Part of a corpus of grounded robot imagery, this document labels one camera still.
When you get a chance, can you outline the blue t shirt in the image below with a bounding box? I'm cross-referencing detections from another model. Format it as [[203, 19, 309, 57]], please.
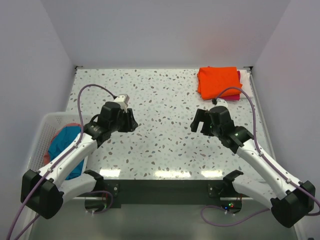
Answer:
[[47, 125, 87, 180]]

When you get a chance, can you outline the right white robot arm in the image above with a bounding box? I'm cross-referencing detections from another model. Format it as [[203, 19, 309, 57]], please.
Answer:
[[190, 106, 316, 228]]

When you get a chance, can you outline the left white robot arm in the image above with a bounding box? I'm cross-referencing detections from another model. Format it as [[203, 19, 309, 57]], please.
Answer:
[[20, 94, 138, 219]]

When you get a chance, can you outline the folded magenta t shirt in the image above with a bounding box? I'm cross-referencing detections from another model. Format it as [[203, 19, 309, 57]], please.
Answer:
[[223, 70, 241, 101]]

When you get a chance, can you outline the folded orange t shirt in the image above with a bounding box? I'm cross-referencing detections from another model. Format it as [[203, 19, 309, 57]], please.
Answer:
[[197, 66, 242, 100]]

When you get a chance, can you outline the folded white t shirt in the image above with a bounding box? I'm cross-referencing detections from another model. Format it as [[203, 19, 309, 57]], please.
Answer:
[[238, 69, 254, 98]]

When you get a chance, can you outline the white plastic laundry basket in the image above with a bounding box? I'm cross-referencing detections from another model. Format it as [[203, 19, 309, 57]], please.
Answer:
[[24, 111, 88, 186]]

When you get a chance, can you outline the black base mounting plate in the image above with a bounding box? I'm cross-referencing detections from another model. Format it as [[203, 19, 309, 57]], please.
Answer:
[[74, 178, 252, 210]]

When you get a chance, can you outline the pink t shirt in basket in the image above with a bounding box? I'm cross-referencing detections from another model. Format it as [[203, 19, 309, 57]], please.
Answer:
[[43, 122, 82, 166]]

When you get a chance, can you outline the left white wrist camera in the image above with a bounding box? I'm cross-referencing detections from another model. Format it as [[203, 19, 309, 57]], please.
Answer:
[[113, 94, 130, 112]]

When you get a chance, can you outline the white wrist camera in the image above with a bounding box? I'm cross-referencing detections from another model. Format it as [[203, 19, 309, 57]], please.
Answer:
[[212, 98, 228, 108], [113, 94, 130, 112]]

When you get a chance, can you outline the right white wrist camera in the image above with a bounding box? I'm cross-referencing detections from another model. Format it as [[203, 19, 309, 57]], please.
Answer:
[[212, 98, 228, 108]]

